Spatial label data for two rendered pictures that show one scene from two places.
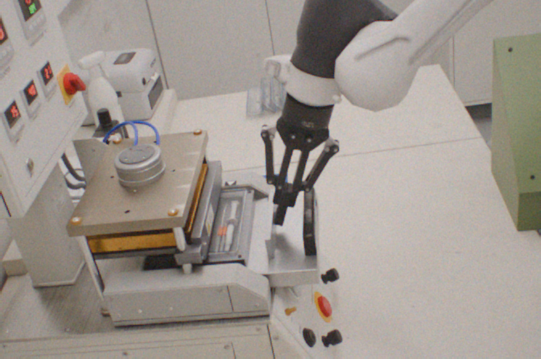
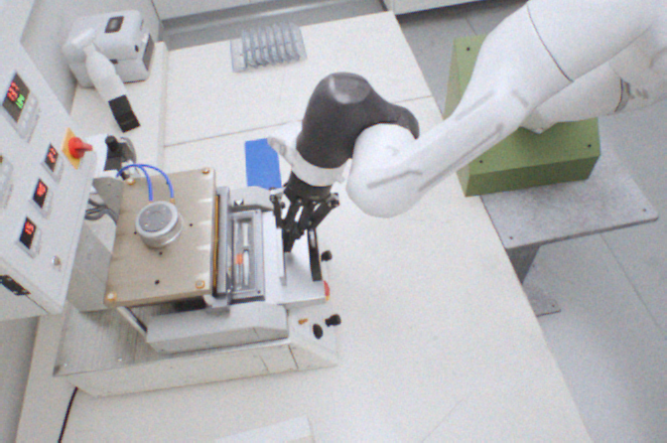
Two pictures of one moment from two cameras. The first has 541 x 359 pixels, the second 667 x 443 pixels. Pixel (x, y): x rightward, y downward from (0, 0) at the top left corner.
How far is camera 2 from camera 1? 0.45 m
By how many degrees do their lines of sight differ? 23
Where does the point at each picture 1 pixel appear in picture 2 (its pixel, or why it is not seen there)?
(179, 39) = not seen: outside the picture
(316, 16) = (324, 123)
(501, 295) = (456, 261)
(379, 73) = (391, 200)
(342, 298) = (334, 270)
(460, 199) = not seen: hidden behind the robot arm
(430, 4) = (444, 146)
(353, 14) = (359, 119)
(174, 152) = (188, 199)
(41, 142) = (62, 228)
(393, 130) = not seen: hidden behind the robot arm
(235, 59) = not seen: outside the picture
